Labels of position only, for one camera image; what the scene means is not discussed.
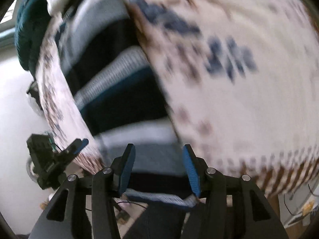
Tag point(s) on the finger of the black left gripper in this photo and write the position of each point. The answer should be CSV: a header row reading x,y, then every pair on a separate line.
x,y
76,146

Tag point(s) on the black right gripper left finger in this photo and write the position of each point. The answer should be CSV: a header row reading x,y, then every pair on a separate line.
x,y
122,168

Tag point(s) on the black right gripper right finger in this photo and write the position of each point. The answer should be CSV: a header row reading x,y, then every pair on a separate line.
x,y
195,168

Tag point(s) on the striped navy teal knit sweater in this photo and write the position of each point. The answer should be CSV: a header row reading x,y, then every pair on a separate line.
x,y
117,95

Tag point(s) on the cream floral fleece blanket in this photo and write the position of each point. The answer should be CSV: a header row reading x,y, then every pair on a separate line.
x,y
239,78

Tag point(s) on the dark teal garment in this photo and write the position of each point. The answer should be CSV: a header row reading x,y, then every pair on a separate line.
x,y
31,24

